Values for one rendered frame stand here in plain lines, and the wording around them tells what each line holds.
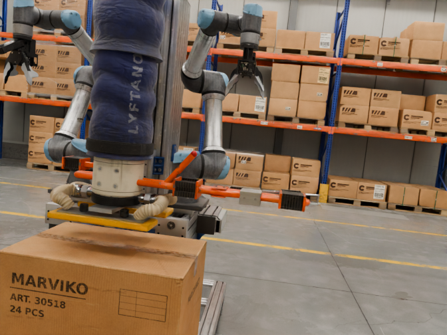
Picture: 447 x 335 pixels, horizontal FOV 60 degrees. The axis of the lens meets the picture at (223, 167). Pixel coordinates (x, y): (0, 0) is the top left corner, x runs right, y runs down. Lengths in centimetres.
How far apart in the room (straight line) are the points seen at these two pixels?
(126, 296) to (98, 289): 9
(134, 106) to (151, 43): 21
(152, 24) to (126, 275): 78
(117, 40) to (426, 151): 951
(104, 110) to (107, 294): 57
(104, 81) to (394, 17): 946
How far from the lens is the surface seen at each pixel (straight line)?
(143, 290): 124
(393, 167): 1016
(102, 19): 133
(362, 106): 862
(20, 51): 184
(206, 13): 161
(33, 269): 138
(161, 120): 196
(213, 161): 179
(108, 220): 128
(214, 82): 191
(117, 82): 129
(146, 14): 131
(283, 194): 125
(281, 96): 839
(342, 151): 984
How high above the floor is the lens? 140
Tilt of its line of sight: 6 degrees down
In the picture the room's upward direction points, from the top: 6 degrees clockwise
